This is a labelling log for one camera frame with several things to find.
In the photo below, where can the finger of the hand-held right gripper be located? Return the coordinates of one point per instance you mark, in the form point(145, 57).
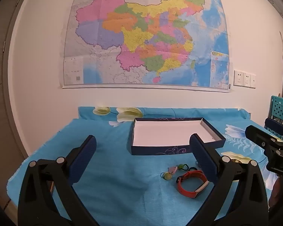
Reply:
point(274, 124)
point(257, 134)

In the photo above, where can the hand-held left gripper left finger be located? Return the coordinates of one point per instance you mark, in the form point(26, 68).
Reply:
point(85, 155)

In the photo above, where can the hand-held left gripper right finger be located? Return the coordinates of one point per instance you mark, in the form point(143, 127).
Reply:
point(199, 155)

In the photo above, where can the orange smart watch band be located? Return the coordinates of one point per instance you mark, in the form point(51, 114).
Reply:
point(182, 189)

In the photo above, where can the navy cardboard box tray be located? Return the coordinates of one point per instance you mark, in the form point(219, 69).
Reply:
point(167, 131)

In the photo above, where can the person's right hand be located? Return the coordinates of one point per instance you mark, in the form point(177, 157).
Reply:
point(279, 190)

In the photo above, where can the blue perforated plastic basket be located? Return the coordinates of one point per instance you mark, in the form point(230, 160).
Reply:
point(279, 106)

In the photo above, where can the blue floral cloth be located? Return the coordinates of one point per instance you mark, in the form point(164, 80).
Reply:
point(122, 183)

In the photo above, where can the dark wooden door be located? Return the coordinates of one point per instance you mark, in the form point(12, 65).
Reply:
point(2, 75)

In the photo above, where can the white wall socket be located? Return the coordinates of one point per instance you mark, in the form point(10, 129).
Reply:
point(238, 78)
point(252, 81)
point(246, 79)

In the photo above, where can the colourful wall map poster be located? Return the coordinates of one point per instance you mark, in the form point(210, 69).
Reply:
point(141, 37)

